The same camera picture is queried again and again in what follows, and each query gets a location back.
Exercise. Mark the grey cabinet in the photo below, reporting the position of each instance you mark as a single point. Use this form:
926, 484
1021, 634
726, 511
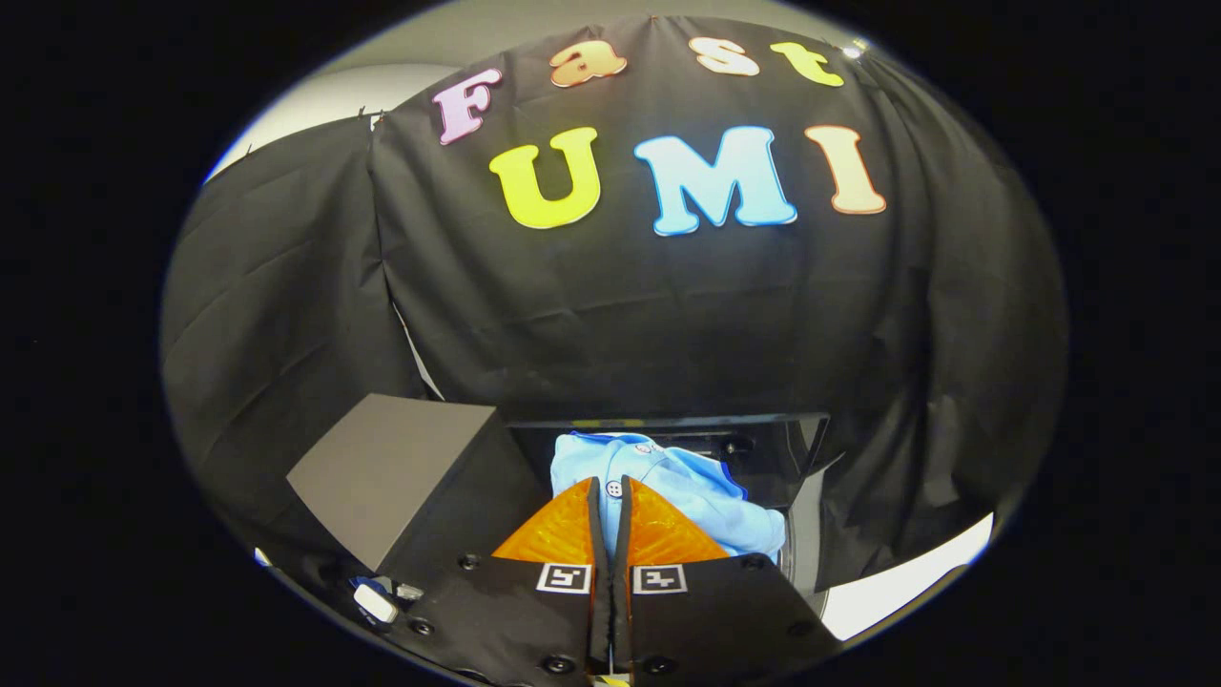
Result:
391, 468

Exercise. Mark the light blue polo shirt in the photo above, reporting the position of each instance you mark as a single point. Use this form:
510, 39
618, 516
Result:
687, 487

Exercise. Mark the ceiling light panel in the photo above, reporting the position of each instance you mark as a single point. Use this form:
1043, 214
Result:
855, 49

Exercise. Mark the small white device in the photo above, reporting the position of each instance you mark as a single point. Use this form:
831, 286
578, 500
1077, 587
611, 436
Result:
375, 603

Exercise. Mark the black backdrop cloth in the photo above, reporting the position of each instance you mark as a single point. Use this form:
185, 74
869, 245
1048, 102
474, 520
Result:
668, 315

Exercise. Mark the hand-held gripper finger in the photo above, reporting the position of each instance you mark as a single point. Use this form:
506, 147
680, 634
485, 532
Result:
601, 611
620, 611

